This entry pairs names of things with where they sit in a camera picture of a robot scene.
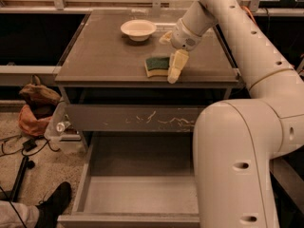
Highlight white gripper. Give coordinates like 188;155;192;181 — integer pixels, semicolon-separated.
159;18;201;84

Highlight green and yellow sponge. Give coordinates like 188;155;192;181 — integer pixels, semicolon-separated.
144;57;169;78

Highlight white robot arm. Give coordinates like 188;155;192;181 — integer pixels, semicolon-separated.
163;0;304;228

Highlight grey drawer cabinet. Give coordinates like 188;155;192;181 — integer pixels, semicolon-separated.
55;9;239;143

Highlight scratched grey top drawer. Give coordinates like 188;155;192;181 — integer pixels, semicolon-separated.
66;104;203;132

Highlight open grey middle drawer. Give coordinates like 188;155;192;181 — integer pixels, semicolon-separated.
59;133;200;228

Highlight white bowl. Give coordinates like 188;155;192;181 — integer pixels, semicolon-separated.
121;20;157;42

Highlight clear plastic bin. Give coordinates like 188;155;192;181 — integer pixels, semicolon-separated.
45;102;86;154

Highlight brown and orange cloth bags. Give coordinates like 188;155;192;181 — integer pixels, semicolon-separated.
18;75;61;137

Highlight black power adapter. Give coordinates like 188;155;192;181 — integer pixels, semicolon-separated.
23;139;37;152

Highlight black tripod leg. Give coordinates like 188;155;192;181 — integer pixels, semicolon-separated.
9;156;35;202

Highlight black shoe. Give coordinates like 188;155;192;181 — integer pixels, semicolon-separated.
35;181;71;228

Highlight white trouser leg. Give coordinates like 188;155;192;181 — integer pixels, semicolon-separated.
0;201;39;228

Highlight orange cable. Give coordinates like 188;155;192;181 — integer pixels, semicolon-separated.
240;5;257;27

